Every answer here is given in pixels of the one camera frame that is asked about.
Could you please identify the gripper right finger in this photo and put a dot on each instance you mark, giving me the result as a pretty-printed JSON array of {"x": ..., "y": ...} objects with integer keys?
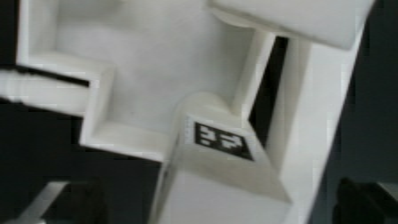
[{"x": 367, "y": 205}]

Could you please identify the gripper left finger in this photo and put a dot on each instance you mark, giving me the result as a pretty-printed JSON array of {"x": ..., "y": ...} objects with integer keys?
[{"x": 69, "y": 204}]

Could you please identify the white chair leg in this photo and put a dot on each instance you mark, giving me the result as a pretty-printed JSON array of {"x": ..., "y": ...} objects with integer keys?
[
  {"x": 220, "y": 187},
  {"x": 323, "y": 20}
]

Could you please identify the white chair seat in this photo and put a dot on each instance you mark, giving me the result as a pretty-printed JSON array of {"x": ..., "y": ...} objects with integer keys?
[{"x": 149, "y": 65}]

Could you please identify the white U-shaped fence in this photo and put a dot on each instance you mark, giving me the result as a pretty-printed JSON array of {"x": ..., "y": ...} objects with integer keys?
[{"x": 314, "y": 87}]

